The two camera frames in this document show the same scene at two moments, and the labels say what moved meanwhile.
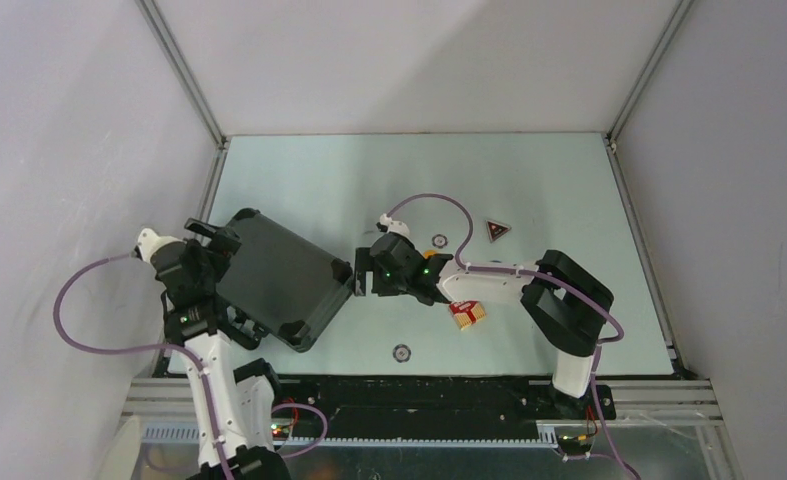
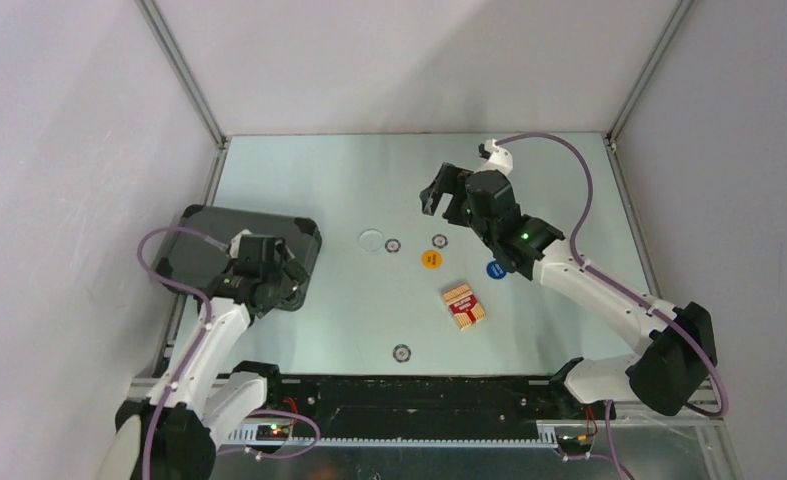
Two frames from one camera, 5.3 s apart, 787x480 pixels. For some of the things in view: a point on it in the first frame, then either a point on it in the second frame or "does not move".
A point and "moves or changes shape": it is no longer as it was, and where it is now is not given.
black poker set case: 283,279 moves or changes shape
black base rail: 431,404 does not move
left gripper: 221,238 → 294,271
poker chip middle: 439,241 does not move
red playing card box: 467,312 does not move
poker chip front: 401,353 does not move
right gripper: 363,264 → 450,180
